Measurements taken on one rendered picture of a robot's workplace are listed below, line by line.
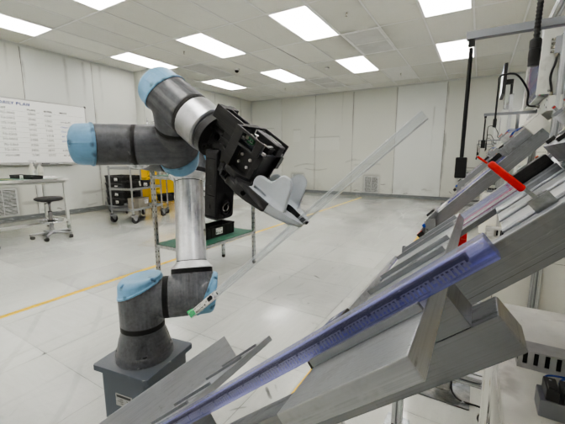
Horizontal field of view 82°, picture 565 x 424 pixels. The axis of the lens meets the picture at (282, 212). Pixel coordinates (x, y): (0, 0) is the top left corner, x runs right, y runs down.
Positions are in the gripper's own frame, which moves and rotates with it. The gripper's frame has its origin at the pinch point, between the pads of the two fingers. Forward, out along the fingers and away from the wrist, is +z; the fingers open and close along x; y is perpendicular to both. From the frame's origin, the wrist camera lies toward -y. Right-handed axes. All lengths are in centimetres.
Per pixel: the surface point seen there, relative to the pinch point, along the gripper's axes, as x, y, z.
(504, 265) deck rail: 15.3, 9.7, 25.4
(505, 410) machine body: 29, -14, 47
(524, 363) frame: 46, -11, 50
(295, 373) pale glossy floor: 94, -111, 17
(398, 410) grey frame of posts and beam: 85, -75, 55
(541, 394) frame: 32, -9, 49
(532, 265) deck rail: 15.2, 12.0, 27.7
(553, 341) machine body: 64, -7, 58
